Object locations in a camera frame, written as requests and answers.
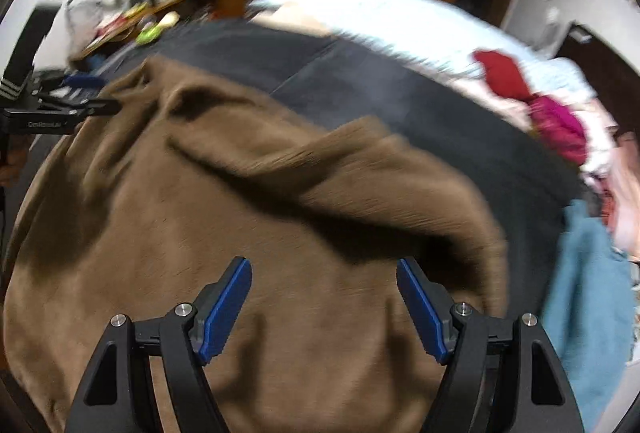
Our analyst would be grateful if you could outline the brown fleece garment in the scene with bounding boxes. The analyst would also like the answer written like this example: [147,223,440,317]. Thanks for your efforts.
[2,55,511,433]

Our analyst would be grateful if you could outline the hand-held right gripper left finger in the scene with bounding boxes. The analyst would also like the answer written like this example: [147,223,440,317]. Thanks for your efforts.
[65,257,253,433]

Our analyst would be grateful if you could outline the dark wooden headboard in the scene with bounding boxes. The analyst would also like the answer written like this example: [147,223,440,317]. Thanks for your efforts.
[555,20,640,78]

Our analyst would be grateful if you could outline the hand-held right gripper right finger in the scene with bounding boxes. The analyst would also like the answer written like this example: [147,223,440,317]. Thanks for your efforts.
[395,257,586,433]

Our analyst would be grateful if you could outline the teal cloth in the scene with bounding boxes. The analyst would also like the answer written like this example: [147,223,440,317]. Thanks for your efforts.
[540,200,636,419]

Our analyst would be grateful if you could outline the red garment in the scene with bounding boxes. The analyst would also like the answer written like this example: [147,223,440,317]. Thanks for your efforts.
[472,50,536,104]

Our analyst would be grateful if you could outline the pink blanket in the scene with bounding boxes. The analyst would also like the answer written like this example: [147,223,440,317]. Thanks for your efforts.
[580,133,640,264]

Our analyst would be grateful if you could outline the translucent plastic bag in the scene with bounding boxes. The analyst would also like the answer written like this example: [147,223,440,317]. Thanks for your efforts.
[65,0,107,54]

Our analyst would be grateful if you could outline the magenta garment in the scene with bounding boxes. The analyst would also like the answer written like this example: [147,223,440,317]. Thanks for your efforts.
[527,95,588,166]

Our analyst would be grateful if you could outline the light blue quilt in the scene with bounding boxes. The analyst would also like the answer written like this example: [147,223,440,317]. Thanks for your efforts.
[247,0,601,104]

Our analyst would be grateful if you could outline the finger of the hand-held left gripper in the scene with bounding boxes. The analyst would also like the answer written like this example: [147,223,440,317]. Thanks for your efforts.
[37,73,107,96]
[42,96,122,118]

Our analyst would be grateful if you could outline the yellow green object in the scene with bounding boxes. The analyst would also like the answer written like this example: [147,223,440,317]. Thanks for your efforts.
[136,11,181,46]

